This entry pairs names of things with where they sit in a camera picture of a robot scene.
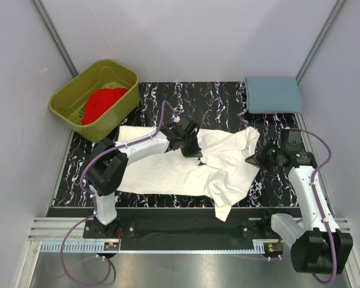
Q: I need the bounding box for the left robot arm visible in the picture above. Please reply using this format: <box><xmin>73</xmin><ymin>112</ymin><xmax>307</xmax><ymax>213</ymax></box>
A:
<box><xmin>80</xmin><ymin>116</ymin><xmax>202</xmax><ymax>238</ymax></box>

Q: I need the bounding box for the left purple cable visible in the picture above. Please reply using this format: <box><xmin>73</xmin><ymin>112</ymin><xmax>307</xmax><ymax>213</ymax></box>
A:
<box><xmin>59</xmin><ymin>100</ymin><xmax>181</xmax><ymax>284</ymax></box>

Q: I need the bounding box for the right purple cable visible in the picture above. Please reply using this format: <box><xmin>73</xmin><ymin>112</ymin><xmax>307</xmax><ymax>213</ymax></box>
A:
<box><xmin>236</xmin><ymin>129</ymin><xmax>338</xmax><ymax>283</ymax></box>

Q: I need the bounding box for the red t shirt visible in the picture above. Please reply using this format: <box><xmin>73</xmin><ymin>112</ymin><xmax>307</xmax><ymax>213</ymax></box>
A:
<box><xmin>82</xmin><ymin>88</ymin><xmax>128</xmax><ymax>125</ymax></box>

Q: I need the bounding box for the white printed t shirt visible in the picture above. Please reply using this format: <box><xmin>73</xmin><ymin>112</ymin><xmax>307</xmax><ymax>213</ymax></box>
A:
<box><xmin>118</xmin><ymin>127</ymin><xmax>260</xmax><ymax>221</ymax></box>

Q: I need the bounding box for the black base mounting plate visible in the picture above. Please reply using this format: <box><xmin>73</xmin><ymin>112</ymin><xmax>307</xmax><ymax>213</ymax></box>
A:
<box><xmin>83</xmin><ymin>207</ymin><xmax>301</xmax><ymax>239</ymax></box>

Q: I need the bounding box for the folded blue t shirt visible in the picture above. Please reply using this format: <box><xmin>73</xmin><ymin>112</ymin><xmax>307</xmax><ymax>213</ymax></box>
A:
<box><xmin>245</xmin><ymin>77</ymin><xmax>302</xmax><ymax>114</ymax></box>

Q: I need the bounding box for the slotted grey cable duct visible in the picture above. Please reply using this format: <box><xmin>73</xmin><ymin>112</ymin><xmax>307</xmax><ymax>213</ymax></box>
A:
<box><xmin>41</xmin><ymin>241</ymin><xmax>265</xmax><ymax>254</ymax></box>

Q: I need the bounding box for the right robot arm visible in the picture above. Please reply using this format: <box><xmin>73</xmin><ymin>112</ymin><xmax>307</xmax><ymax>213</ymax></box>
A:
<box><xmin>245</xmin><ymin>128</ymin><xmax>353</xmax><ymax>283</ymax></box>

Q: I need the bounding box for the olive green plastic basket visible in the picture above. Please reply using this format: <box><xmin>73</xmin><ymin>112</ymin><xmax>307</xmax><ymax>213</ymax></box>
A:
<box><xmin>49</xmin><ymin>59</ymin><xmax>140</xmax><ymax>142</ymax></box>

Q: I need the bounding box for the purple cable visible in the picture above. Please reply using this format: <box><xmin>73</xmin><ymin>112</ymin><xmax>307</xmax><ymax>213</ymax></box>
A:
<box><xmin>236</xmin><ymin>129</ymin><xmax>338</xmax><ymax>283</ymax></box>
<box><xmin>59</xmin><ymin>100</ymin><xmax>181</xmax><ymax>284</ymax></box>

